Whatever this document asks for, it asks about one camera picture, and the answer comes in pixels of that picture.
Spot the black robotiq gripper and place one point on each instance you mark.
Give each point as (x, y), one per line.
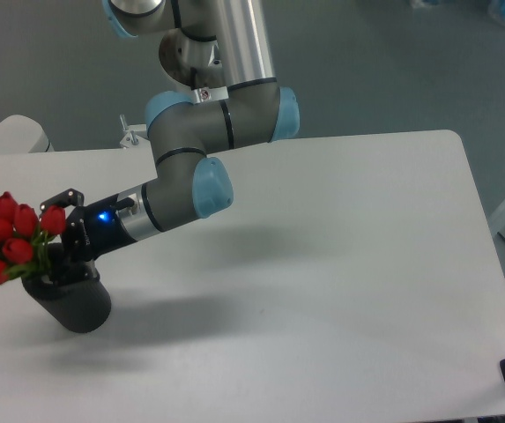
(91, 231)

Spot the red tulip bouquet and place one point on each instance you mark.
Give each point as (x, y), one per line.
(27, 239)

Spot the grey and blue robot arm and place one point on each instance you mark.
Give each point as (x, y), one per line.
(228, 97)

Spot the black ribbed cylindrical vase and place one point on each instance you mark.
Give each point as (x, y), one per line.
(79, 308)

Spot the white rounded furniture left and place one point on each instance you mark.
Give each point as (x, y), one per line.
(21, 134)

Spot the white metal base frame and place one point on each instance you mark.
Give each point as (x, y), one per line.
(134, 135)

